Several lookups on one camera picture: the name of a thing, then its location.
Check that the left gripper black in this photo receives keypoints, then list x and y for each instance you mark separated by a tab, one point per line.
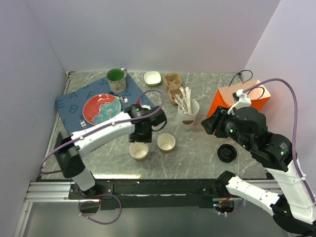
146	138

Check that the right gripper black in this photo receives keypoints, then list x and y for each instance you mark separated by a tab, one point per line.
215	121

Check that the brown paper cup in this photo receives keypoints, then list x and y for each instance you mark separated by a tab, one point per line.
139	151
166	143

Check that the black coffee cup lid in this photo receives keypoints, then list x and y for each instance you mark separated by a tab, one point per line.
226	153

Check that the orange paper bag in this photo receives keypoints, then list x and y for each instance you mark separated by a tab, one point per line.
227	96

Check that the cardboard cup carrier tray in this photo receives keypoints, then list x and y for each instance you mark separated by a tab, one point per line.
173	82

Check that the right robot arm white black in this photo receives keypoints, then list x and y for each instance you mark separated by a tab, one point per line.
295	209

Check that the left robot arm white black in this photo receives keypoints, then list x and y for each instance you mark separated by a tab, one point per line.
71	148

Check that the metal spoon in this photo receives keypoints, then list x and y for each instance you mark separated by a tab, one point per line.
124	100

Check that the white cup holding stirrers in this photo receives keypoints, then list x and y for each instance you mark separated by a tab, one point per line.
187	121

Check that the wrapped white stirrers bundle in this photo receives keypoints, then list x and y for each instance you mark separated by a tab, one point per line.
184	102

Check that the red blue floral plate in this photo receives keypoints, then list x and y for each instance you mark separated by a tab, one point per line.
101	108

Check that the small white green bowl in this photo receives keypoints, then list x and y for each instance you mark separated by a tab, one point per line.
152	78

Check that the green inside ceramic mug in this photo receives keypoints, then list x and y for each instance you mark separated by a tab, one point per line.
117	80

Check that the metal fork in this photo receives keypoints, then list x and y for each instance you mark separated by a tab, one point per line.
83	124

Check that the blue letter placemat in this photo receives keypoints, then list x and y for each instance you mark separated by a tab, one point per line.
70	105

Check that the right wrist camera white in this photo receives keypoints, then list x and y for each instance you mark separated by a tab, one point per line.
240	100

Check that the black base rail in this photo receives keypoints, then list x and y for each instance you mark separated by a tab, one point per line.
147	193

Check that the aluminium frame rail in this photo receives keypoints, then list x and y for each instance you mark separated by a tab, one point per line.
49	192

